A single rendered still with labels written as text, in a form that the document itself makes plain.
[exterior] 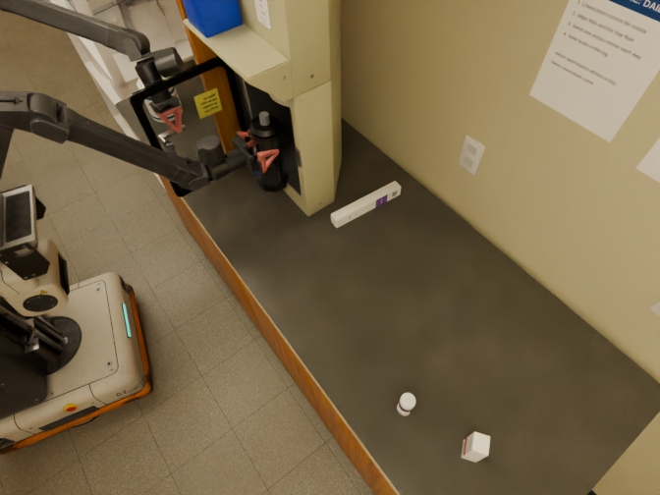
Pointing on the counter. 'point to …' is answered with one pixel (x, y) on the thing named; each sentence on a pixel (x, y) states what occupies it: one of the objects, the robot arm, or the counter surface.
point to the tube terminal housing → (309, 88)
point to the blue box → (212, 16)
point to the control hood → (251, 59)
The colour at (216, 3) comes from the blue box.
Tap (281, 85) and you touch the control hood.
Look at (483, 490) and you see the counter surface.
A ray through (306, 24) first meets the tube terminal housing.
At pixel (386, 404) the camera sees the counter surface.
